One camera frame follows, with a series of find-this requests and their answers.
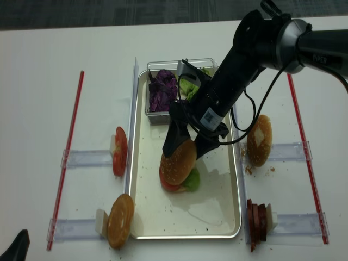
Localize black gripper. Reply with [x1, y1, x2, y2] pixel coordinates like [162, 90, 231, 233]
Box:
[163, 101, 229, 160]

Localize sesame bun top front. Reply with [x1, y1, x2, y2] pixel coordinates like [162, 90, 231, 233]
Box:
[159, 139, 197, 185]

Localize sesame bun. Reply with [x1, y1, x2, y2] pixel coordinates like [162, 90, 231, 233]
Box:
[247, 115, 272, 167]
[159, 139, 197, 185]

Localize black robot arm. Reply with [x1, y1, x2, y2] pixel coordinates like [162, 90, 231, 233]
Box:
[163, 10, 347, 157]

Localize lettuce leaf on stack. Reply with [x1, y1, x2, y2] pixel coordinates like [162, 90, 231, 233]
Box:
[181, 168, 200, 192]

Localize green lettuce in box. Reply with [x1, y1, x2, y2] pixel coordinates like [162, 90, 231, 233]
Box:
[176, 79, 199, 102]

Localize tomato slice on stack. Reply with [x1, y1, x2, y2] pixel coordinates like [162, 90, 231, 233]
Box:
[159, 170, 179, 187]

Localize standing tomato slices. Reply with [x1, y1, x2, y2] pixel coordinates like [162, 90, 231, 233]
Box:
[113, 126, 128, 177]

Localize white support block tomato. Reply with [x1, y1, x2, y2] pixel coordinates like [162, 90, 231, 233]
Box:
[109, 134, 116, 157]

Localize purple cabbage leaves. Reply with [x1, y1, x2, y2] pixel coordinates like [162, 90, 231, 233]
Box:
[148, 69, 179, 113]

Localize clear plastic salad box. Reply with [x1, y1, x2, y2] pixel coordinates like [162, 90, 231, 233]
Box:
[140, 58, 218, 125]

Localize sesame bun top rear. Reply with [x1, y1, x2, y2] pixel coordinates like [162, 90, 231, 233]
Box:
[247, 115, 272, 167]

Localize silver metal tray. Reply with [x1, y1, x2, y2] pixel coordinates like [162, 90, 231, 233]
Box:
[130, 73, 241, 240]

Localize standing bun half left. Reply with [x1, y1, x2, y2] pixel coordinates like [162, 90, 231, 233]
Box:
[107, 194, 135, 249]

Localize white support block sausage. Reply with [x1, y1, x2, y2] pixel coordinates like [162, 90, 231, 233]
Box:
[266, 203, 278, 234]

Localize white support block bun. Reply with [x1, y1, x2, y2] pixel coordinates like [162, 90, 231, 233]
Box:
[95, 209, 109, 238]

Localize left red strip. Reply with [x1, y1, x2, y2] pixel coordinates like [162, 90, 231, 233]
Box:
[46, 71, 85, 252]

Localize red strip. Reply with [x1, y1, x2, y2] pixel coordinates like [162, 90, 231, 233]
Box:
[46, 71, 85, 252]
[287, 73, 329, 245]

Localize right red strip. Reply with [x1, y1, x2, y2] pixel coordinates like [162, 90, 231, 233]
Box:
[287, 73, 329, 245]

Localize black object bottom left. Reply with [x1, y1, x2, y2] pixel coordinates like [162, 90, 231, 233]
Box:
[1, 229, 30, 261]

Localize black cable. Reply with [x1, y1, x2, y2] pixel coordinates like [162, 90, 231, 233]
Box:
[176, 0, 348, 145]

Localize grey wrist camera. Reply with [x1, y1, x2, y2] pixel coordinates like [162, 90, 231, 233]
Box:
[176, 60, 198, 83]

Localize left long clear rail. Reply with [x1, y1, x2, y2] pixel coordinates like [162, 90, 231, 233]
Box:
[125, 57, 139, 195]

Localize clear rail upper right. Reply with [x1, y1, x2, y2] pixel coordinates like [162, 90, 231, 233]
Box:
[268, 141, 313, 161]

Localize clear rail upper left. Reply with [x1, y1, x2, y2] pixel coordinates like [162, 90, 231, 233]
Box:
[60, 150, 113, 169]

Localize clear rail lower right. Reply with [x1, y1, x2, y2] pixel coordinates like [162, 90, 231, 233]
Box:
[268, 212, 330, 237]

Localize clear rail lower left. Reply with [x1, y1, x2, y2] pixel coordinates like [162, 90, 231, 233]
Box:
[47, 219, 104, 242]

